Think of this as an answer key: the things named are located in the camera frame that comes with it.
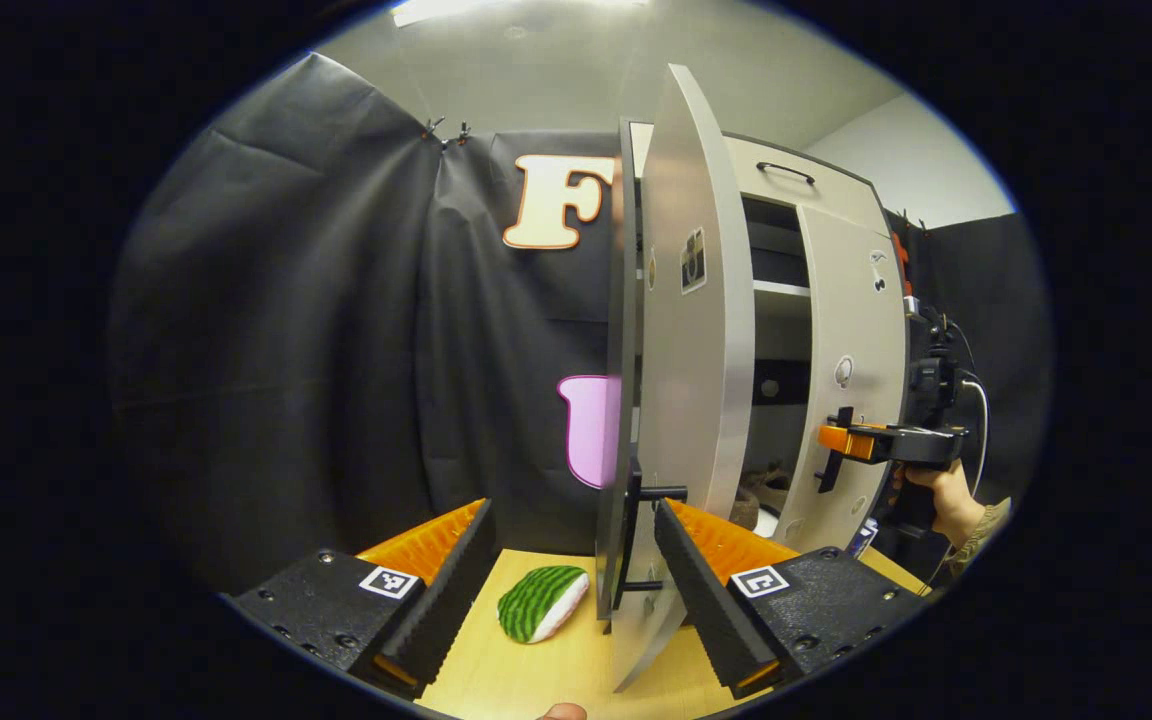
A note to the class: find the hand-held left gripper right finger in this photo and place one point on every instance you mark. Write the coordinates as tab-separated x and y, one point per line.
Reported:
696	590

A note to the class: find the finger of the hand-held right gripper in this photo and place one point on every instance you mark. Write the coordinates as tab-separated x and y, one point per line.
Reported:
921	445

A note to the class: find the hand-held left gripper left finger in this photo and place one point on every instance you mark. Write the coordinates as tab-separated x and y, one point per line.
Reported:
456	590

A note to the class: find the brown fuzzy shoe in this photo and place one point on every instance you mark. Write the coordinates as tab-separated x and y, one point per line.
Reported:
771	485
744	510

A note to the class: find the white cabinet door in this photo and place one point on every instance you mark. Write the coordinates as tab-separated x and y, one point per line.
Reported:
696	400
851	300

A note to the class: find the white shoe cabinet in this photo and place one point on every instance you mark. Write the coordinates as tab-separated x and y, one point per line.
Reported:
771	340

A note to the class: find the white cabinet shelf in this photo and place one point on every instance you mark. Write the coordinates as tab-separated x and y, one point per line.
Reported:
781	288

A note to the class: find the white cabinet drawer front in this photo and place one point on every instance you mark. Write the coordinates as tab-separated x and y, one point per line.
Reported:
836	200

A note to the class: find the watermelon slice toy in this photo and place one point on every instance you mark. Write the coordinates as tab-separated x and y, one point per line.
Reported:
536	600

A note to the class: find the black backdrop cloth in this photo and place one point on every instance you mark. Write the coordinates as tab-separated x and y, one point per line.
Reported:
286	350

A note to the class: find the metal cloth clip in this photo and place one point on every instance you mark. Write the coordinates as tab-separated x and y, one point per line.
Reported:
463	131
431	128

